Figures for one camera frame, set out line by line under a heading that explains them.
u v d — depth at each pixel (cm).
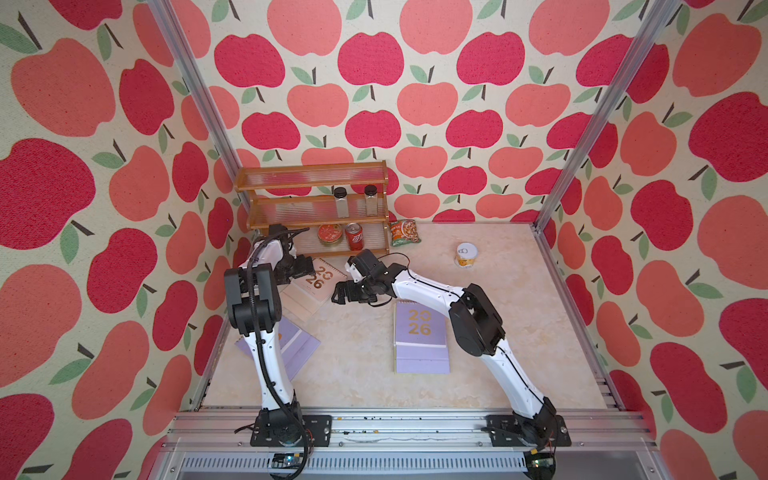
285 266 88
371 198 98
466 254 105
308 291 100
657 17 70
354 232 104
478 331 58
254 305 54
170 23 71
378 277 76
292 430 68
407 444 74
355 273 81
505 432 73
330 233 112
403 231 116
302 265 95
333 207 98
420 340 86
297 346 89
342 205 98
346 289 86
